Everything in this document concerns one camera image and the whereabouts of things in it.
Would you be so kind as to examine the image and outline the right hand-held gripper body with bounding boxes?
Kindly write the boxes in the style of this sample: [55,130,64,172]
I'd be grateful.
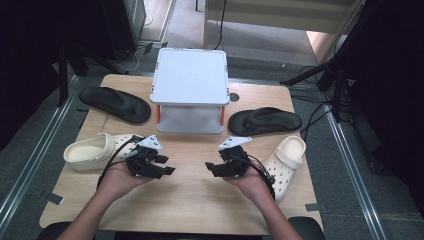
[218,135,254,178]

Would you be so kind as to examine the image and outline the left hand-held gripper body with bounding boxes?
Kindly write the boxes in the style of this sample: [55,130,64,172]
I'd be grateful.
[125,134,164,178]

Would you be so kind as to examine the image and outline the black flip-flop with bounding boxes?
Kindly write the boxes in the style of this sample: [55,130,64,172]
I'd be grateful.
[228,106,303,137]
[78,86,152,125]

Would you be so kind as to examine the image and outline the cream clog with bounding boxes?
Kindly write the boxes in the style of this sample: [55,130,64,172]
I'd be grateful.
[263,135,307,205]
[63,132,146,172]

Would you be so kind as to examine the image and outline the white two-tier shoe rack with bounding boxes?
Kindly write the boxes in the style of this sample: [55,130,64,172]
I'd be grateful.
[149,47,231,135]

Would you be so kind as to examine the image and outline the person's right hand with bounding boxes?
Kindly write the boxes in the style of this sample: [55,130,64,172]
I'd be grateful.
[223,165,273,205]

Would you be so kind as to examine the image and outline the person's left hand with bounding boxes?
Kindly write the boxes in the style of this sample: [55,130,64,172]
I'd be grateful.
[96,161,154,202]

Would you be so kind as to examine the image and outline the black chair armrest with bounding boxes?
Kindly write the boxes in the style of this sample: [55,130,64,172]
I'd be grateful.
[288,216,326,240]
[35,221,73,240]

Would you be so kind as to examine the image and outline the black metal stand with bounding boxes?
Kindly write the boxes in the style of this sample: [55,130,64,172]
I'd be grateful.
[55,41,130,108]

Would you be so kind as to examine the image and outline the black tripod stand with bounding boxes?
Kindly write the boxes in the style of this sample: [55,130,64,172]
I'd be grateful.
[279,0,371,122]

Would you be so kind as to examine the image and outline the dark cabinet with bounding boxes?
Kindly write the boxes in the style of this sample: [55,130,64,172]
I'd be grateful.
[99,0,148,62]

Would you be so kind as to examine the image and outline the white cabinet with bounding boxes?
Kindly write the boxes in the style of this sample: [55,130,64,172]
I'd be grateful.
[203,0,365,49]

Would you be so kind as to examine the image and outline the black floor cables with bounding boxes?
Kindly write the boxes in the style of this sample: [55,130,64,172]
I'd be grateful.
[297,64,335,142]

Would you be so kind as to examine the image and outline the white floor cable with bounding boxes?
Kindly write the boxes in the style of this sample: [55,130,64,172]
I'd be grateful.
[112,45,142,73]

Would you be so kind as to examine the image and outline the metal floor rail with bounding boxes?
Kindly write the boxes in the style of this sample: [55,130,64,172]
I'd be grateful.
[0,74,82,228]
[324,109,388,240]

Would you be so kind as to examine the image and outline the black hanging cable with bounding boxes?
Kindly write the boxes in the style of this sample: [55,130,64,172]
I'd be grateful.
[213,0,228,51]

